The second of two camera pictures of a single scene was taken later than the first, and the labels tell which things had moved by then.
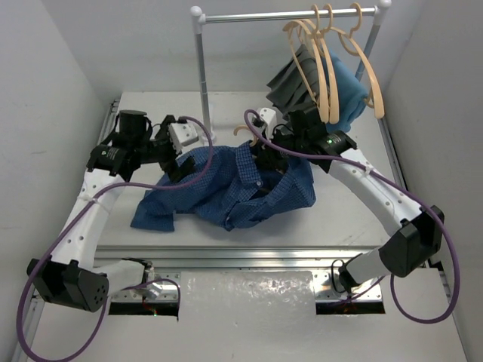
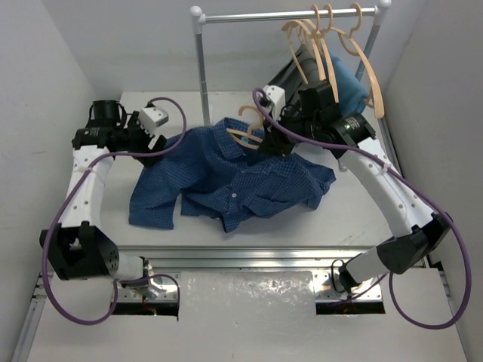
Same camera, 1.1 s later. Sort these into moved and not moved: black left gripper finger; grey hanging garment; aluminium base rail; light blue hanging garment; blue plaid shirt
Moved: black left gripper finger; blue plaid shirt
Not moved: light blue hanging garment; grey hanging garment; aluminium base rail
